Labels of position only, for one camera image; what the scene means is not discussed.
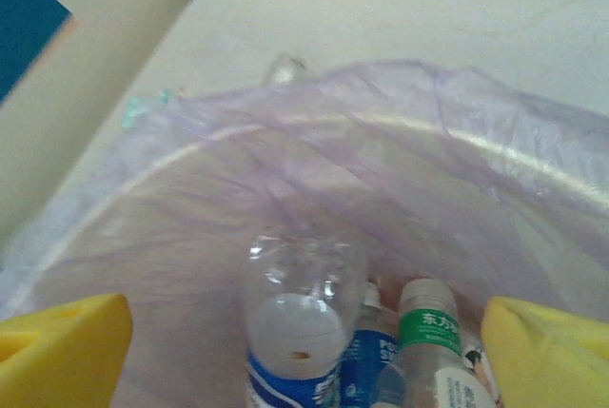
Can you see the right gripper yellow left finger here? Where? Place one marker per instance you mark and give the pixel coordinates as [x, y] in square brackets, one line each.
[57, 360]

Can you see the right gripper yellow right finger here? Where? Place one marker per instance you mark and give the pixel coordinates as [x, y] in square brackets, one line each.
[556, 365]

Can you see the green label clear tea bottle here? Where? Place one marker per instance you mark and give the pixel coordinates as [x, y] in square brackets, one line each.
[428, 332]

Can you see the blue label clear sports bottle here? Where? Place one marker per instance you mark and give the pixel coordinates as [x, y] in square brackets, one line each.
[368, 360]

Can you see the white round waste bin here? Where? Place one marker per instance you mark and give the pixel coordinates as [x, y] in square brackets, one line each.
[547, 161]

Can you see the Pepsi bottle with blue cap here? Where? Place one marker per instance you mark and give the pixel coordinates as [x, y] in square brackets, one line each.
[300, 322]

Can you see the bin with purple liner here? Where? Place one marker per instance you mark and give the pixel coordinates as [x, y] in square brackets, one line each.
[404, 151]

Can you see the small printed carton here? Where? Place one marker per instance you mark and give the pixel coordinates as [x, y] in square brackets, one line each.
[476, 365]

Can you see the zip bag with teal packet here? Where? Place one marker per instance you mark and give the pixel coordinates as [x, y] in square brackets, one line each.
[143, 108]

